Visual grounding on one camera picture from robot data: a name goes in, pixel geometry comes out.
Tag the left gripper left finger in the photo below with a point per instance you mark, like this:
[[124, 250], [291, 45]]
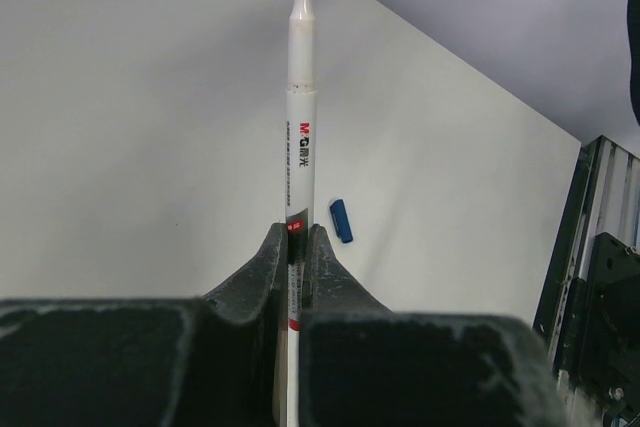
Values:
[[214, 360]]

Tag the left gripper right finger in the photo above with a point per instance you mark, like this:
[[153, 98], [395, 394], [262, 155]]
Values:
[[361, 364]]

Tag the blue pen cap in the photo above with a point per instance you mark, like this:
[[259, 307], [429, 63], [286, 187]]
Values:
[[340, 220]]

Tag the red marker pen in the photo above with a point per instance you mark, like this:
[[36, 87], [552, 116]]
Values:
[[300, 156]]

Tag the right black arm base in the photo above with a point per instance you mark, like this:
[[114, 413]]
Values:
[[607, 357]]

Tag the aluminium rail frame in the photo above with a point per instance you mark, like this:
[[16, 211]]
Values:
[[603, 198]]

